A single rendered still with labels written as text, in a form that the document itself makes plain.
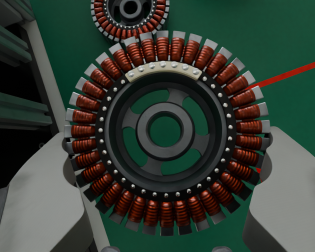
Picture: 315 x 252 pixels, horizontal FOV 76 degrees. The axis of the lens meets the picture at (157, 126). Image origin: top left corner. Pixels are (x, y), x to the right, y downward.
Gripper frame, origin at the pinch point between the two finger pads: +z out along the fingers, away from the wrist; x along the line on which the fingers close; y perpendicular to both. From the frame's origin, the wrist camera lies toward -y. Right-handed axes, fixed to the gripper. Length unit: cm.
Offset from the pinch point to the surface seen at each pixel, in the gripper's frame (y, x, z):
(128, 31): -4.0, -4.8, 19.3
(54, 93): 4.3, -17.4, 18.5
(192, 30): -3.4, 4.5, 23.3
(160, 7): -6.6, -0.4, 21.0
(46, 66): 0.6, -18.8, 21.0
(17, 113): 3.0, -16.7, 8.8
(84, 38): -3.0, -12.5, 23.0
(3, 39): -4.1, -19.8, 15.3
